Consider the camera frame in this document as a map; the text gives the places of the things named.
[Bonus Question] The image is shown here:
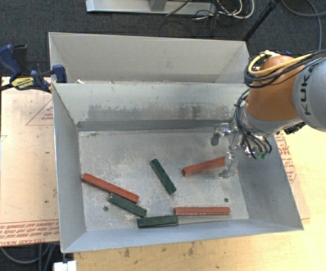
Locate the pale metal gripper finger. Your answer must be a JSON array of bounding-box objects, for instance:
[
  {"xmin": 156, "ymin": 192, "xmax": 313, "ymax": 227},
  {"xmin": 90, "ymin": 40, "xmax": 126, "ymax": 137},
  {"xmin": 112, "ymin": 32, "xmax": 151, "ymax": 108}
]
[
  {"xmin": 218, "ymin": 150, "xmax": 239, "ymax": 179},
  {"xmin": 211, "ymin": 123, "xmax": 233, "ymax": 147}
]

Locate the red-brown flat block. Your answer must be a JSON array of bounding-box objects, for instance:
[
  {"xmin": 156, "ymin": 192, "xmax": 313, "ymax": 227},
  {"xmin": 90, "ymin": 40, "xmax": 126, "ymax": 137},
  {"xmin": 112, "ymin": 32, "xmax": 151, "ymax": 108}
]
[
  {"xmin": 181, "ymin": 156, "xmax": 227, "ymax": 178},
  {"xmin": 173, "ymin": 206, "xmax": 232, "ymax": 217},
  {"xmin": 80, "ymin": 172, "xmax": 140, "ymax": 204}
]

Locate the dark green flat block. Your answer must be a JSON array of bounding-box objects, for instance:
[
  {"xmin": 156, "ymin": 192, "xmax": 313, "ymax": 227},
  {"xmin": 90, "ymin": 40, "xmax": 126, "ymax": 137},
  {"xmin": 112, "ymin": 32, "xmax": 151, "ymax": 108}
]
[
  {"xmin": 149, "ymin": 158, "xmax": 178, "ymax": 196},
  {"xmin": 136, "ymin": 215, "xmax": 180, "ymax": 229},
  {"xmin": 107, "ymin": 193, "xmax": 149, "ymax": 218}
]

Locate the grey metal bin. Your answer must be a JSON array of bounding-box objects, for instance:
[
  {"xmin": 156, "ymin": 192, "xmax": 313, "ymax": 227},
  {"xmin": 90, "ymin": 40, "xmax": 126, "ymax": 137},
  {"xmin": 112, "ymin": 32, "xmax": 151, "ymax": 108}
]
[{"xmin": 48, "ymin": 32, "xmax": 305, "ymax": 254}]

